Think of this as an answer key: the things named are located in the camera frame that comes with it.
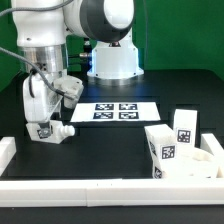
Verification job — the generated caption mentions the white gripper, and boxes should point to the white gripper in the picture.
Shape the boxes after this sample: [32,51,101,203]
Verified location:
[23,71,62,139]

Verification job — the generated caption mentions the white round stool seat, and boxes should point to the white round stool seat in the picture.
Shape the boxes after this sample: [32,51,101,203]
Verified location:
[167,148,218,179]

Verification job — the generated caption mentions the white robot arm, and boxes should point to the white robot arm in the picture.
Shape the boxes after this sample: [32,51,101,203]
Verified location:
[0,0,143,143]

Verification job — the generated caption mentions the white left fence bar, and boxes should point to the white left fence bar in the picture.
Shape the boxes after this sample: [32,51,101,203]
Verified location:
[0,137,16,176]

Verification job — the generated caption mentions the white fence bar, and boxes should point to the white fence bar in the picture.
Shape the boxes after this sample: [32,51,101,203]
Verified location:
[0,178,224,207]
[0,137,16,176]
[200,133,224,178]

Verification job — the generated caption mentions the white marker sheet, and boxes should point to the white marker sheet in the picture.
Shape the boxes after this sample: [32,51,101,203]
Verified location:
[71,102,160,122]

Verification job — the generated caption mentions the white front fence bar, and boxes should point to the white front fence bar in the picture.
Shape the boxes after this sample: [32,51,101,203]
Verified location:
[0,178,224,207]

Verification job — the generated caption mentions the white right fence bar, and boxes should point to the white right fence bar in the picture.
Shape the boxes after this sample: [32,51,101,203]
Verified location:
[200,133,224,178]

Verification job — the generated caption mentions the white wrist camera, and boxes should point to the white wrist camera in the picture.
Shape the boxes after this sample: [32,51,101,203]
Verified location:
[54,75,84,109]

